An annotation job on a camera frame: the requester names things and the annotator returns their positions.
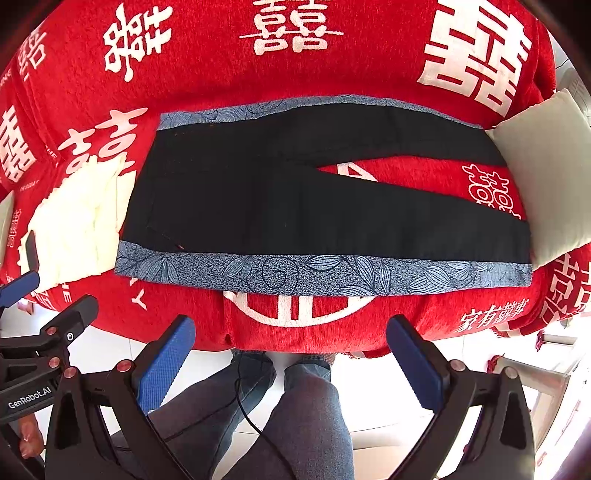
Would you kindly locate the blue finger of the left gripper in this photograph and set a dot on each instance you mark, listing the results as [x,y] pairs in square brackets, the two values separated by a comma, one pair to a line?
[20,287]
[68,325]

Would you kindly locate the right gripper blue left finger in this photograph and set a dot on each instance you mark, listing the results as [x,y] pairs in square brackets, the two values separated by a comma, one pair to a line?
[78,444]

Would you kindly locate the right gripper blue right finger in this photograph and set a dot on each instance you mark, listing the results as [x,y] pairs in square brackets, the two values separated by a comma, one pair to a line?
[502,443]

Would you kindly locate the black pants with blue trim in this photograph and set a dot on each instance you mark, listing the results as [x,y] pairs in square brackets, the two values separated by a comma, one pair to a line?
[324,196]

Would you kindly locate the person's left hand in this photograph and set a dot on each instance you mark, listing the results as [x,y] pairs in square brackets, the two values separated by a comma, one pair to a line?
[31,443]

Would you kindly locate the black phone on bed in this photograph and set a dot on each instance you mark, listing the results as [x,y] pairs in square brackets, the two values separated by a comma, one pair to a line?
[31,252]

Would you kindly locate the white bedside furniture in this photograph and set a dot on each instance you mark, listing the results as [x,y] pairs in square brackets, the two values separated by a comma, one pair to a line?
[554,368]

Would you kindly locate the person's left leg in jeans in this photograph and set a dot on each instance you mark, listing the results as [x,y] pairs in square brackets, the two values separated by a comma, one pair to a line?
[197,425]

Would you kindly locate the person's leg in jeans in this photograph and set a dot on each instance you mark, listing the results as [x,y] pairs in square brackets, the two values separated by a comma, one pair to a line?
[306,436]
[197,425]

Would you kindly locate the person's right leg in jeans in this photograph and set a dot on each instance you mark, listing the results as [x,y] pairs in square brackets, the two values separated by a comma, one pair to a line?
[306,436]

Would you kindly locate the red bedspread with white characters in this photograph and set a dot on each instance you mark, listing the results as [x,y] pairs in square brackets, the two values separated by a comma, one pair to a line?
[81,102]

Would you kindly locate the white pillow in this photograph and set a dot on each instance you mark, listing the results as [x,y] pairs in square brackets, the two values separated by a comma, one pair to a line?
[547,150]

